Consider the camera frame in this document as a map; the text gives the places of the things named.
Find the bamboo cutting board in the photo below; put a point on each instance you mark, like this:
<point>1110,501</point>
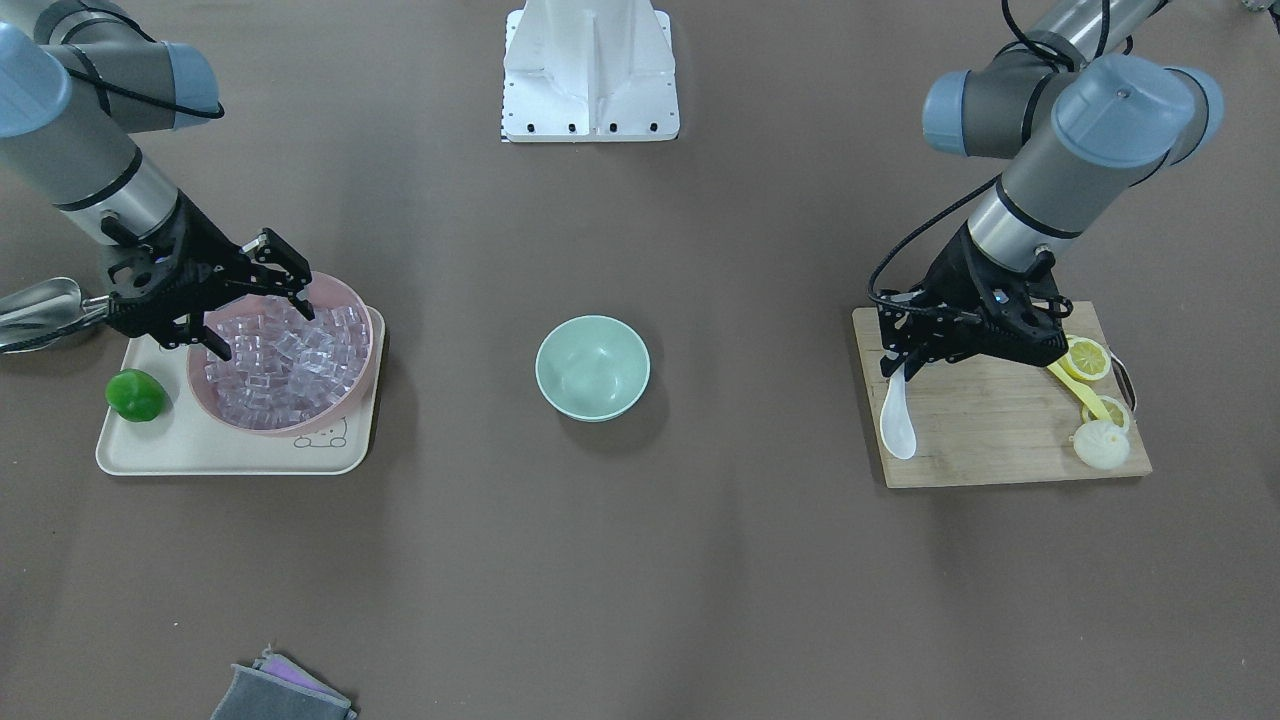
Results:
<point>981,422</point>

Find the upper lemon slice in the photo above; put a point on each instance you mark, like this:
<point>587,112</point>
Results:
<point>1086,360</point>

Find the lower lemon slice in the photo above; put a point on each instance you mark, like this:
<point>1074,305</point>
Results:
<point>1118,412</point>

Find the lemon slice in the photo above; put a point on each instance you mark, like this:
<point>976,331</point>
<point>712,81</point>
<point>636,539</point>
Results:
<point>1086,360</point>
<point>1118,412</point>

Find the pink bowl of ice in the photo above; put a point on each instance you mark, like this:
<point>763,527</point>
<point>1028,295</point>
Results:
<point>287,375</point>

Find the green lime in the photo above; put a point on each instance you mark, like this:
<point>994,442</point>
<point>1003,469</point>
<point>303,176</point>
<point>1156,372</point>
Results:
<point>136,396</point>

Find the mint green bowl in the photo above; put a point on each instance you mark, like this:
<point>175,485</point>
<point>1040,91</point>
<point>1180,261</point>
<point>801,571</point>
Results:
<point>592,368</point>

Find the white garlic bulb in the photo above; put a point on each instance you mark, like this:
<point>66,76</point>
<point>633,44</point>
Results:
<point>1101,444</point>

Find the beige serving tray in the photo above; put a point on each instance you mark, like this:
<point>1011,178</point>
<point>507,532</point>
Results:
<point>186,441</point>

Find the yellow plastic spoon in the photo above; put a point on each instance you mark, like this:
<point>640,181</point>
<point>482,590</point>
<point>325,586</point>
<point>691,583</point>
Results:
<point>1092,406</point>

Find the steel ice scoop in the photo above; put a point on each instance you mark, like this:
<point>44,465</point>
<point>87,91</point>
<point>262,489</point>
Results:
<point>47,312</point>

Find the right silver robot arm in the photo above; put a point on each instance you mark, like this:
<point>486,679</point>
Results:
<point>80,80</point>

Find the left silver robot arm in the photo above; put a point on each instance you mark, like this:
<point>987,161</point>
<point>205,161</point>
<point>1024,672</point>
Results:
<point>1078,120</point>

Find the grey folded cloth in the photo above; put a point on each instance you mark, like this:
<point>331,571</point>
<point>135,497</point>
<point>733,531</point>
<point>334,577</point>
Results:
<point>274,686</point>

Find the white ceramic spoon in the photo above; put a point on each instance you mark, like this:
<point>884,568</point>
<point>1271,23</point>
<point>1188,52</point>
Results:
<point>896,429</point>

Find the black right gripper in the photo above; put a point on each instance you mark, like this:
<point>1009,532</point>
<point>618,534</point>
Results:
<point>203,249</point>

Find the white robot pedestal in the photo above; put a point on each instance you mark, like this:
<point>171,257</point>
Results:
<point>589,72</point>

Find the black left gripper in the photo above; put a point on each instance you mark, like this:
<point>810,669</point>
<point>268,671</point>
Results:
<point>951,276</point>

